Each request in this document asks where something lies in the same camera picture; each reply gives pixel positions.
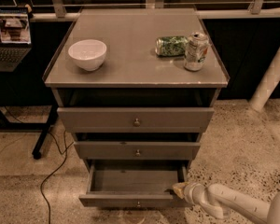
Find white diagonal pipe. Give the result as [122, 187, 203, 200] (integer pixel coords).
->
[249, 47, 280, 112]

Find open black laptop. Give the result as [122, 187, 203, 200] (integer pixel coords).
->
[0, 7, 32, 72]

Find white upright soda can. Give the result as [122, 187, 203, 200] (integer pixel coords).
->
[184, 32, 209, 71]

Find grey bottom drawer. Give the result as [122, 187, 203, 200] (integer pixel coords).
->
[79, 160, 188, 208]

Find grey top drawer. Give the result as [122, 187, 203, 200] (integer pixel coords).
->
[58, 107, 214, 133]

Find black side table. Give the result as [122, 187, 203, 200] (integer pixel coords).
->
[0, 17, 73, 160]

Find black floor cable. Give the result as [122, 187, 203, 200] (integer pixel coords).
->
[3, 106, 75, 224]

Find white ceramic bowl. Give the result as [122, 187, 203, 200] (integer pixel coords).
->
[68, 39, 107, 71]

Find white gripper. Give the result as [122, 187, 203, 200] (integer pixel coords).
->
[173, 182, 205, 204]

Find metal window railing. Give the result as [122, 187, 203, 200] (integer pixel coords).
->
[0, 0, 280, 21]

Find grey drawer cabinet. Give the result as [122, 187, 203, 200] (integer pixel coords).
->
[42, 7, 231, 185]

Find grey drawer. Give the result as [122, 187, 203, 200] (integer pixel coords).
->
[74, 141, 200, 161]
[79, 160, 188, 208]
[58, 107, 214, 133]

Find grey middle drawer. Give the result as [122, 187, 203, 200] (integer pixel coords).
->
[74, 141, 200, 161]

